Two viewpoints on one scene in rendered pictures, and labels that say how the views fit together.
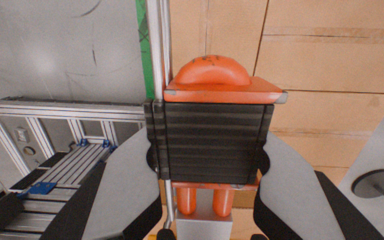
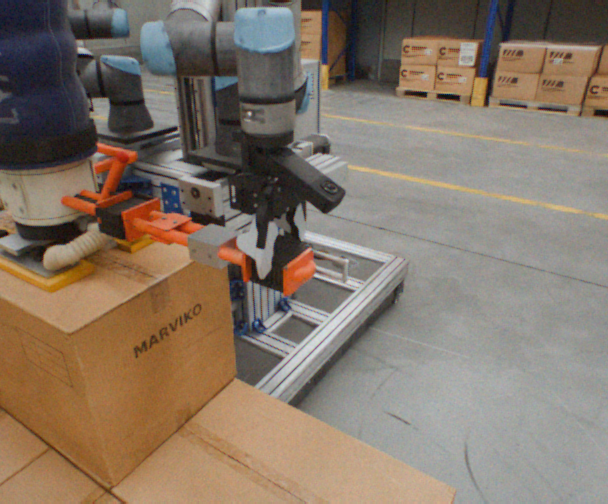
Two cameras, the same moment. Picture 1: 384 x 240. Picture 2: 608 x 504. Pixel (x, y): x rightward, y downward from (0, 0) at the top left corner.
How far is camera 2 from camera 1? 0.68 m
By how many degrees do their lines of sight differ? 49
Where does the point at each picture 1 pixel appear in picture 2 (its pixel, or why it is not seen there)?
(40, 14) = (487, 398)
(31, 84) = (404, 322)
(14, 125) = (363, 267)
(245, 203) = (111, 316)
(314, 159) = not seen: outside the picture
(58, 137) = (314, 289)
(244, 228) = (79, 297)
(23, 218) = not seen: hidden behind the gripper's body
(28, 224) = not seen: hidden behind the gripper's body
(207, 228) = (222, 237)
